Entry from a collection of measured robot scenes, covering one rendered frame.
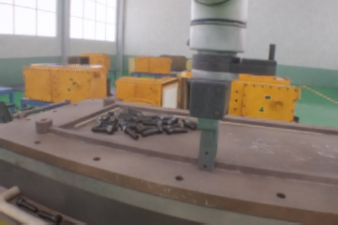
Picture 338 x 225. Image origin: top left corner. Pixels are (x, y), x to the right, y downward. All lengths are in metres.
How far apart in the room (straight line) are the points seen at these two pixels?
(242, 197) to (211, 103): 0.14
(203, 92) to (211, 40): 0.07
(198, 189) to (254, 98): 2.65
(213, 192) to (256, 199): 0.06
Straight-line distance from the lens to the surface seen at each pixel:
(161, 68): 9.33
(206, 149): 0.38
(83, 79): 3.68
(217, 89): 0.30
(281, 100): 2.96
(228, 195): 0.34
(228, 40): 0.33
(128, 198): 0.40
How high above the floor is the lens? 1.55
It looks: 11 degrees down
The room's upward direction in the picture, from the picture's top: 3 degrees clockwise
